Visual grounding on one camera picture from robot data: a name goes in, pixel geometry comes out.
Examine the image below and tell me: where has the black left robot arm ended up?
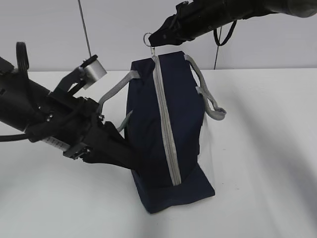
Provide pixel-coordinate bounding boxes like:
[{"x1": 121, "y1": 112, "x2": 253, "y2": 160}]
[{"x1": 0, "y1": 56, "x2": 141, "y2": 170}]

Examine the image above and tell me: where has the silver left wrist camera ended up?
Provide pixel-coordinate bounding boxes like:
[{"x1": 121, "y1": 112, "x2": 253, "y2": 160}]
[{"x1": 80, "y1": 55, "x2": 107, "y2": 90}]

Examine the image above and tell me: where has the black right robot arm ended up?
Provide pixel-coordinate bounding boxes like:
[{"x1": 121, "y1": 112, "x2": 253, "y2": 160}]
[{"x1": 149, "y1": 0, "x2": 317, "y2": 47}]

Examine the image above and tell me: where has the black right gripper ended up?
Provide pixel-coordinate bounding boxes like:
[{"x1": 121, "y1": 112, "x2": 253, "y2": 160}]
[{"x1": 149, "y1": 1, "x2": 198, "y2": 47}]

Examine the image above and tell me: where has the navy blue lunch bag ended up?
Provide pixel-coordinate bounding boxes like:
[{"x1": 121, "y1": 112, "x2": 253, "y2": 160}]
[{"x1": 99, "y1": 51, "x2": 226, "y2": 214}]

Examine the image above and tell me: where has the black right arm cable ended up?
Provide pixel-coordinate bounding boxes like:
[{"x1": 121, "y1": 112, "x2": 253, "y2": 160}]
[{"x1": 212, "y1": 19, "x2": 238, "y2": 70}]

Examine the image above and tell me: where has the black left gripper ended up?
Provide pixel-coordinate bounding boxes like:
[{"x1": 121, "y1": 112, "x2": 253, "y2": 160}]
[{"x1": 25, "y1": 95, "x2": 141, "y2": 170}]

